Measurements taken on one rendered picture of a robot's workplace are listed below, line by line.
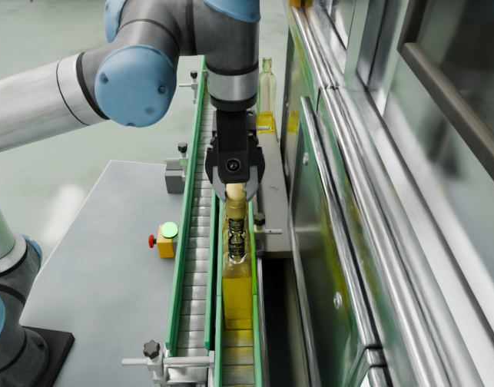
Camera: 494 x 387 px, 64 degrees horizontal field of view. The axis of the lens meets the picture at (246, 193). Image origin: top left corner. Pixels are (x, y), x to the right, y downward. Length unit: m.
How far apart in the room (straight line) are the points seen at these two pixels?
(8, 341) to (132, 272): 0.38
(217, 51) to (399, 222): 0.31
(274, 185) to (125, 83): 0.85
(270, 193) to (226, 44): 0.70
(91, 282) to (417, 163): 0.98
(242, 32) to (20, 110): 0.27
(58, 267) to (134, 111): 0.90
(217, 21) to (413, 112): 0.26
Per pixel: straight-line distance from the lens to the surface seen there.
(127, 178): 1.48
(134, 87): 0.41
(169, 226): 1.13
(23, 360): 1.02
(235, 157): 0.56
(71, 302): 1.18
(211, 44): 0.54
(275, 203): 1.14
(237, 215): 0.71
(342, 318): 0.50
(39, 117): 0.48
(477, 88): 0.32
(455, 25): 0.36
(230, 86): 0.56
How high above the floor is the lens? 1.67
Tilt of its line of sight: 43 degrees down
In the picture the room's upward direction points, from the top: straight up
